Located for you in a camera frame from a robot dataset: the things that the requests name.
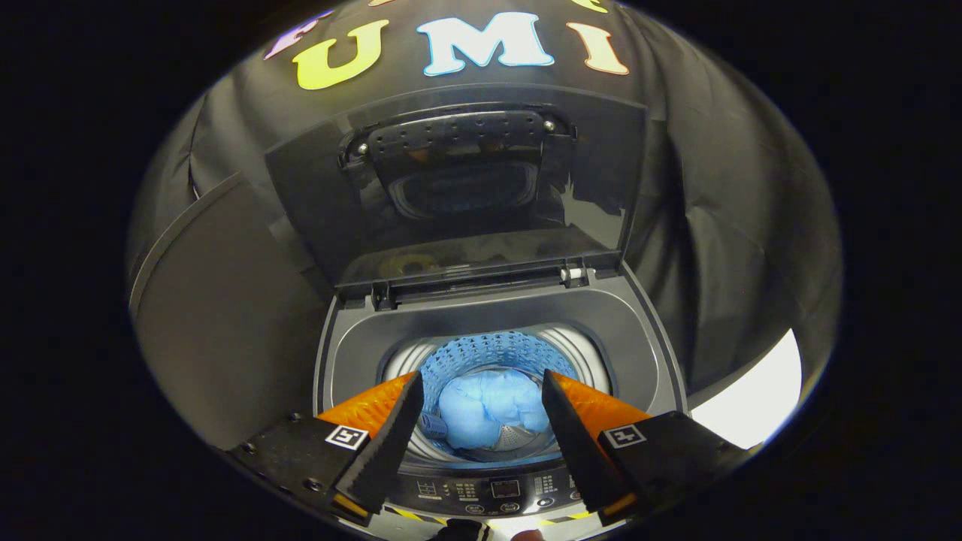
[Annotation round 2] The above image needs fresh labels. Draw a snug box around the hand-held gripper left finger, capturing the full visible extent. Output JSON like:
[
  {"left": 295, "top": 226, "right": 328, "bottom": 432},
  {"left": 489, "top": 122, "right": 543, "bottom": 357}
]
[{"left": 228, "top": 370, "right": 425, "bottom": 527}]

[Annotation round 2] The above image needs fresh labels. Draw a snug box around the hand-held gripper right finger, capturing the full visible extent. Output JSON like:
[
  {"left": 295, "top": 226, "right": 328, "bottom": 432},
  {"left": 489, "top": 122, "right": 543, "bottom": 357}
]
[{"left": 540, "top": 369, "right": 752, "bottom": 528}]

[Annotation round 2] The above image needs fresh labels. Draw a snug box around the light blue polo shirt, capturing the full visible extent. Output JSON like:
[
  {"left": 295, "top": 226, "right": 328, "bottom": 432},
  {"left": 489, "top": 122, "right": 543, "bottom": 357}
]
[{"left": 436, "top": 367, "right": 552, "bottom": 452}]

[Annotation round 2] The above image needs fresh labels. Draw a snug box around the dark grey washing machine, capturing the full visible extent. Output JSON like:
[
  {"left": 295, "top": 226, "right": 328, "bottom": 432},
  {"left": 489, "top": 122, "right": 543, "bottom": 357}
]
[{"left": 313, "top": 263, "right": 689, "bottom": 528}]

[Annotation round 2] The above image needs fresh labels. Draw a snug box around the white flat board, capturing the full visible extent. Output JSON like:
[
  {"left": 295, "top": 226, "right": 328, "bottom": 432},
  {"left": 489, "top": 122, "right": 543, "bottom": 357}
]
[{"left": 689, "top": 328, "right": 803, "bottom": 451}]

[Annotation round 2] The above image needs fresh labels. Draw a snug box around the black backdrop cloth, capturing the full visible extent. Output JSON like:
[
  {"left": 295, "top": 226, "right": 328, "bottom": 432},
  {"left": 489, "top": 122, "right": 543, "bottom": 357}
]
[{"left": 126, "top": 0, "right": 843, "bottom": 395}]

